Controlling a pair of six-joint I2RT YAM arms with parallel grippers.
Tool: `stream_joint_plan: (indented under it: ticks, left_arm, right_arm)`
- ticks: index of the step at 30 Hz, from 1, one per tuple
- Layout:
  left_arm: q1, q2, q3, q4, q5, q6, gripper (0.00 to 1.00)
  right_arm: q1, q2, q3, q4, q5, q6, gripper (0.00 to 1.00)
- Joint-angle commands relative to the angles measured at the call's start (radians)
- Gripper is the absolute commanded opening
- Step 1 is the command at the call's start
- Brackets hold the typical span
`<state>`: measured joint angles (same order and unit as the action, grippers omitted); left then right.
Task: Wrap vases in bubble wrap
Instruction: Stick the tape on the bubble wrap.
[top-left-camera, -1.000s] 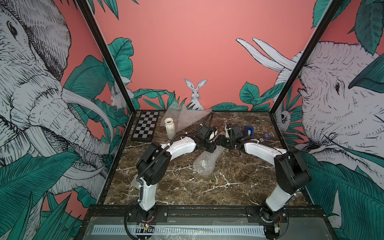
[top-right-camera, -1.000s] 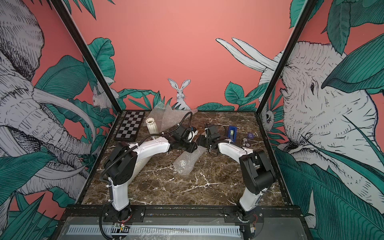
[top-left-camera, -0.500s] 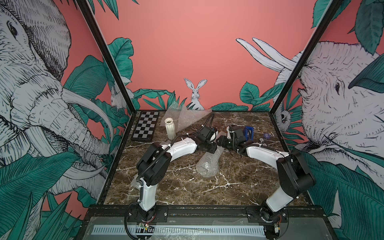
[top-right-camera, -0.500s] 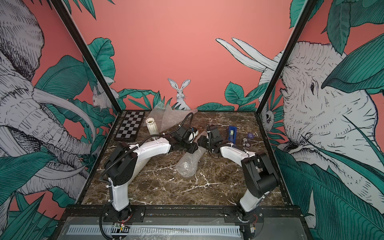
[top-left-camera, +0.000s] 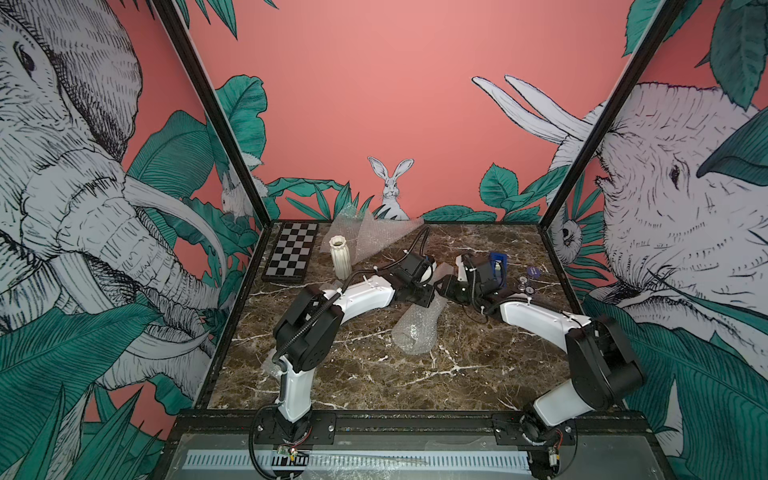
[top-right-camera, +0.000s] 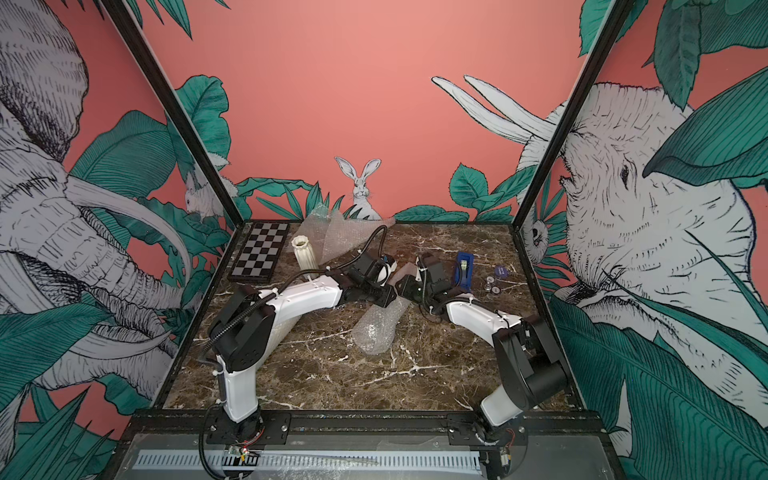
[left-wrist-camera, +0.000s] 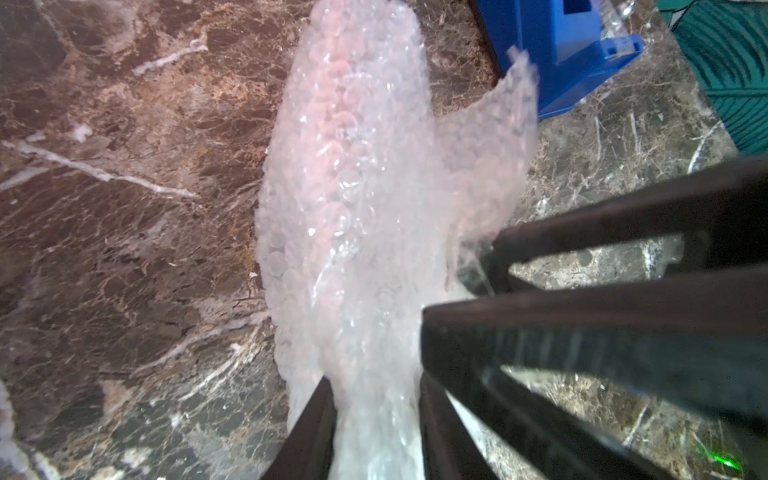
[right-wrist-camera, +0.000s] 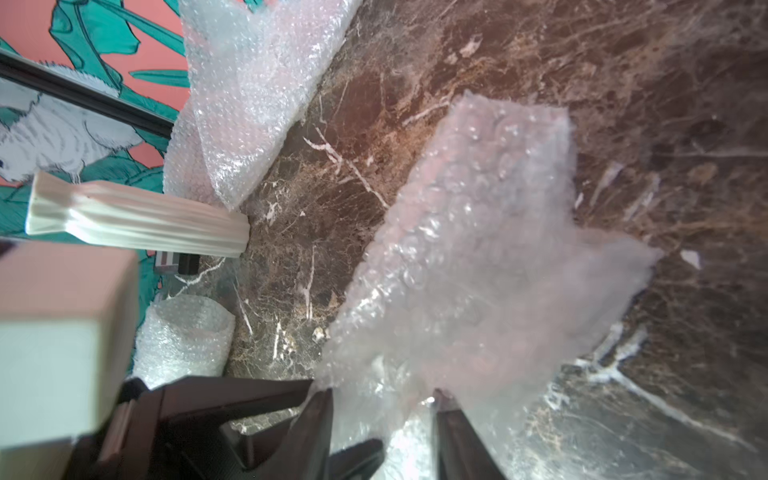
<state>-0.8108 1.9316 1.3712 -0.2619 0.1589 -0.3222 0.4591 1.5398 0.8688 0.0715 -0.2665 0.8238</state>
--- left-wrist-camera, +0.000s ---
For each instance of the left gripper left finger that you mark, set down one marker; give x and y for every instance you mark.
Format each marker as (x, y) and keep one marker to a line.
(308, 451)

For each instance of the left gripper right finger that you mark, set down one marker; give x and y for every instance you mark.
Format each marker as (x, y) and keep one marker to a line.
(449, 452)

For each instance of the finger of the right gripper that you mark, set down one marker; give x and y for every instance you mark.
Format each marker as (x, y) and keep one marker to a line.
(697, 340)
(720, 211)

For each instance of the blue tape dispenser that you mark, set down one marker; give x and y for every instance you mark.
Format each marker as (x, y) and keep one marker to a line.
(562, 39)

